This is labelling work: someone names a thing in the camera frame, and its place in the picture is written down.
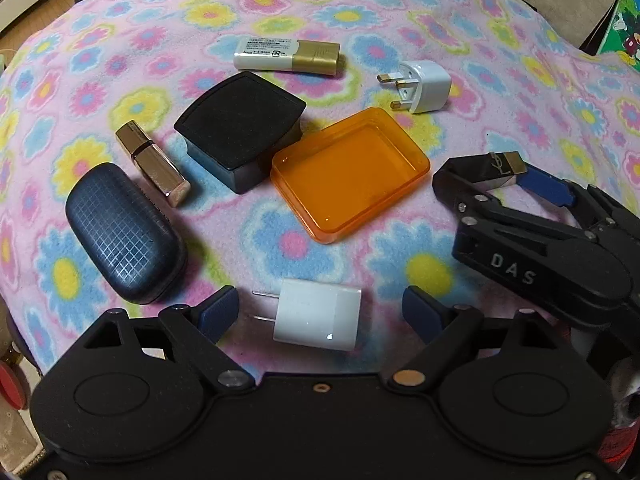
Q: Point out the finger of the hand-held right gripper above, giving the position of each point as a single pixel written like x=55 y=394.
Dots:
x=452 y=187
x=545 y=186

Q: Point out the red round object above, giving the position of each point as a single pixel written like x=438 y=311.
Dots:
x=11 y=385

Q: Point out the black square case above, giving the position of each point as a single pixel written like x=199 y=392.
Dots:
x=235 y=120

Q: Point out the dark blue glasses case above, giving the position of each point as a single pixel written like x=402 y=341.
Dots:
x=120 y=230

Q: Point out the white three-pin plug adapter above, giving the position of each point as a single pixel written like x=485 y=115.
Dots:
x=430 y=85

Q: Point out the rose gold lipstick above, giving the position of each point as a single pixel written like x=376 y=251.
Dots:
x=155 y=165

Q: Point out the white two-pin charger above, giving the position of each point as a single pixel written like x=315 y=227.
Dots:
x=315 y=315

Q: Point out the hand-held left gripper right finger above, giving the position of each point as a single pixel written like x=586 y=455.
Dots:
x=422 y=312

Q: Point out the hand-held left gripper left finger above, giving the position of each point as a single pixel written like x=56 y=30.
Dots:
x=220 y=312

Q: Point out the pink floral blanket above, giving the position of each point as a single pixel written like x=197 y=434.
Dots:
x=350 y=15

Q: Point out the white and gold tube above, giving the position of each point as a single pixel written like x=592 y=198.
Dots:
x=270 y=55

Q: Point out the black and gold lipstick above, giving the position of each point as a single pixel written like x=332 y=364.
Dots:
x=495 y=170

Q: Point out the orange plastic box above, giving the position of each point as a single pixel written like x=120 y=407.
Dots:
x=350 y=175

